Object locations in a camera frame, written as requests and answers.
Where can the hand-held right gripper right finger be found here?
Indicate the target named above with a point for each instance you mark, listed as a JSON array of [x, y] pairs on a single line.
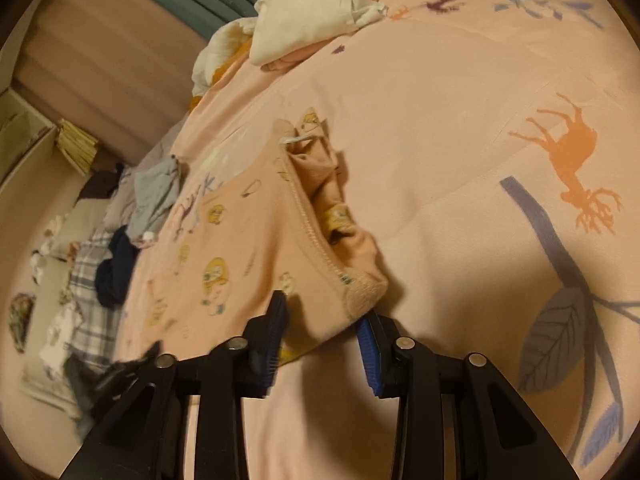
[[367, 355]]

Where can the orange printed baby shirt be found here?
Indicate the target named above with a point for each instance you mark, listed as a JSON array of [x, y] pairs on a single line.
[[240, 240]]

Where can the pink printed blanket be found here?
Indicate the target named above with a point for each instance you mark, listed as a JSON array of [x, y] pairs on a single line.
[[450, 160]]

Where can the colourful crocheted cushion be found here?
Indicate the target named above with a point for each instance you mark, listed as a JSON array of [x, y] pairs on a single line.
[[22, 325]]

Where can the white shelf cabinet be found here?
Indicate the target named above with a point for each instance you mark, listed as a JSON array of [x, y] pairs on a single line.
[[25, 145]]

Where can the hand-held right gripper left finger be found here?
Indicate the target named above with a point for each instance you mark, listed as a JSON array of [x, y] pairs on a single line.
[[272, 340]]

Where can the dark brown cloth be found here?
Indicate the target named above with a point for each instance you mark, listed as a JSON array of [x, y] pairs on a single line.
[[97, 187]]

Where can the grey cloth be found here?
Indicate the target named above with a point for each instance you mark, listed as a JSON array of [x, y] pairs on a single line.
[[150, 195]]

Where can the stack of white folded clothes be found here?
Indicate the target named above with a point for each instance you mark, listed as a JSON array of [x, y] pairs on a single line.
[[300, 15]]

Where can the plaid quilt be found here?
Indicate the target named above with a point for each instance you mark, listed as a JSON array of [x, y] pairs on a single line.
[[85, 280]]

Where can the beige pillow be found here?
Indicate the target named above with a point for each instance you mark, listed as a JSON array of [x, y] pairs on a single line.
[[85, 215]]

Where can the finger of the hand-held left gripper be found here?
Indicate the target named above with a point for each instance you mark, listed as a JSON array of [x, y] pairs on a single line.
[[125, 367]]

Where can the small stuffed toys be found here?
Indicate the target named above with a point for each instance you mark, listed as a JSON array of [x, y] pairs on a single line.
[[40, 260]]

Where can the dark navy cloth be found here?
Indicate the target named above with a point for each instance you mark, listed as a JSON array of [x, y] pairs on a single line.
[[117, 270]]

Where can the beige curtain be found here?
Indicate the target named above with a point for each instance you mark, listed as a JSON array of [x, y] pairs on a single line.
[[100, 70]]

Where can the white goose plush toy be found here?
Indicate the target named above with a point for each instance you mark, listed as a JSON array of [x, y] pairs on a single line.
[[220, 50]]

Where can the white small clothes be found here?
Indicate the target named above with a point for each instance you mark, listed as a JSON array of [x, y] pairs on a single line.
[[55, 340]]

